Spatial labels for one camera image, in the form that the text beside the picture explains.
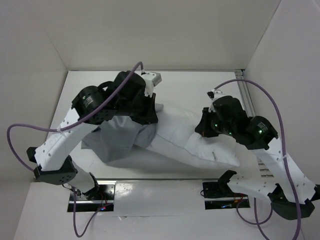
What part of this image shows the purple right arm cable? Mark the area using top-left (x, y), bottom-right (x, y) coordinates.
top-left (214, 79), bottom-right (301, 238)

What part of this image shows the white pillow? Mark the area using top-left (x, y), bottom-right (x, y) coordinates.
top-left (147, 102), bottom-right (240, 170)

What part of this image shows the grey pillowcase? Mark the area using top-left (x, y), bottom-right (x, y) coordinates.
top-left (81, 116), bottom-right (158, 163)

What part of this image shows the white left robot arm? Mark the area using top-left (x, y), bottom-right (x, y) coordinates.
top-left (27, 71), bottom-right (162, 200)

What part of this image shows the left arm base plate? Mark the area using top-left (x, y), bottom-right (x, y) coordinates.
top-left (67, 180), bottom-right (116, 213)

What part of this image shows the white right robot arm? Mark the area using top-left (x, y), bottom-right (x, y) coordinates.
top-left (195, 91), bottom-right (320, 220)

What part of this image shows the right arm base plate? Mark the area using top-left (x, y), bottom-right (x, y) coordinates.
top-left (200, 181), bottom-right (250, 210)

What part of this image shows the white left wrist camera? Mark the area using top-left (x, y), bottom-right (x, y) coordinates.
top-left (141, 72), bottom-right (162, 98)

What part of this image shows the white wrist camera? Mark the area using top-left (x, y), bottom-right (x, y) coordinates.
top-left (207, 89), bottom-right (227, 113)
top-left (141, 72), bottom-right (162, 98)

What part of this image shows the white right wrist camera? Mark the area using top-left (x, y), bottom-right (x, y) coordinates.
top-left (207, 89), bottom-right (227, 113)

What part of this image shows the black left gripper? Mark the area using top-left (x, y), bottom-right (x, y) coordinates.
top-left (116, 89), bottom-right (159, 125)

